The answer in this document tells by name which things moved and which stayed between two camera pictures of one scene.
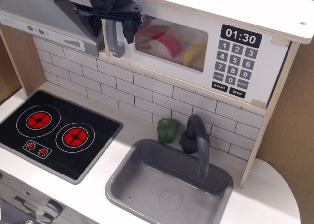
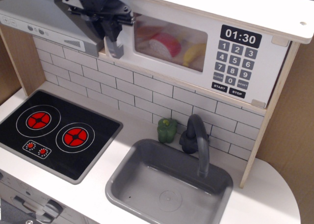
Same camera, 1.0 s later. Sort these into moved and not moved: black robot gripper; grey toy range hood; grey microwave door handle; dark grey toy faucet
Moved: black robot gripper
Not moved: grey microwave door handle; grey toy range hood; dark grey toy faucet
